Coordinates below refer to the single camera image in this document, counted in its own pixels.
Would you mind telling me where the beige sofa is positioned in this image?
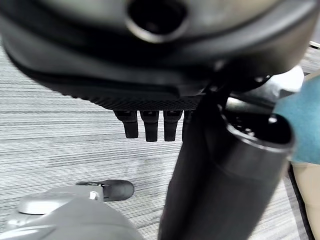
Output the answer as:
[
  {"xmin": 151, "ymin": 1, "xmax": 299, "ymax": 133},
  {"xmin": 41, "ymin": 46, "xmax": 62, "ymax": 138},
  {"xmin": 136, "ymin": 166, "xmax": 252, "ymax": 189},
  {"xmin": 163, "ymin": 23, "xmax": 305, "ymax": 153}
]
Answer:
[{"xmin": 289, "ymin": 159, "xmax": 320, "ymax": 240}]

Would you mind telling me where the dark robot foot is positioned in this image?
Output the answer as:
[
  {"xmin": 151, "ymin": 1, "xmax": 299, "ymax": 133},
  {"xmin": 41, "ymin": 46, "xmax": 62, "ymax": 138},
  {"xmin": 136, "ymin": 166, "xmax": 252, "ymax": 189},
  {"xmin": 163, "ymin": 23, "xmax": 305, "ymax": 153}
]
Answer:
[{"xmin": 75, "ymin": 179, "xmax": 135, "ymax": 202}]

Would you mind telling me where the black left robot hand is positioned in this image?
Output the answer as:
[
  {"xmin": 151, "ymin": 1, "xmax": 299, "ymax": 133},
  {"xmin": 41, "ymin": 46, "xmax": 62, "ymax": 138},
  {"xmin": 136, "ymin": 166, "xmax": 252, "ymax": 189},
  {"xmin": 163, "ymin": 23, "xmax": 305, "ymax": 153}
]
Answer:
[{"xmin": 0, "ymin": 0, "xmax": 319, "ymax": 240}]

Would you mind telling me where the teal cushion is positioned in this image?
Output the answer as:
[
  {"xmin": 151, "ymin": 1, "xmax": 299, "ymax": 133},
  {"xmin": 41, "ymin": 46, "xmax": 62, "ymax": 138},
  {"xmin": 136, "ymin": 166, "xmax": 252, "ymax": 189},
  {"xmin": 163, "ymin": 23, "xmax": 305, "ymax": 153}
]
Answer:
[{"xmin": 272, "ymin": 72, "xmax": 320, "ymax": 165}]

